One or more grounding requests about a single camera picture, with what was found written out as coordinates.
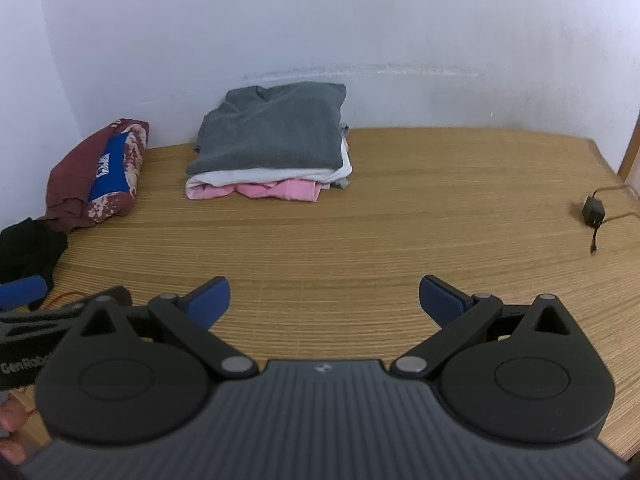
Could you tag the black power adapter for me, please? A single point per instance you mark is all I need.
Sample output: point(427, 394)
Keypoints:
point(593, 210)

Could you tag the maroon printed garment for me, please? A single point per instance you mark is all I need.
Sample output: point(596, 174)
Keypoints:
point(70, 175)

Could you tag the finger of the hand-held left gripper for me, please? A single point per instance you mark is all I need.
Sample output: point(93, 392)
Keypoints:
point(60, 315)
point(20, 292)

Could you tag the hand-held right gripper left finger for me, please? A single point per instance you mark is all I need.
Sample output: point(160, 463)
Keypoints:
point(212, 302)

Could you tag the pink folded garment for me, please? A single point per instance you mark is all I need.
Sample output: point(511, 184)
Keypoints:
point(290, 190)

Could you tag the person's left hand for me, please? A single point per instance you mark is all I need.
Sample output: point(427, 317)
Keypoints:
point(11, 440)

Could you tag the white folded garment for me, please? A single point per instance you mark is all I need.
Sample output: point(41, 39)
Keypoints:
point(225, 178)

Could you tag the black garment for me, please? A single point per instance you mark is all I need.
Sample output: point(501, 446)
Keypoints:
point(30, 250)

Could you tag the grey folded garment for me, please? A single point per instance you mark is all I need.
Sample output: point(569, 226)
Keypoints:
point(275, 130)

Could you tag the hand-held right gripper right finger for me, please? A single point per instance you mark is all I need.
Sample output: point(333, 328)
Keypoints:
point(439, 301)

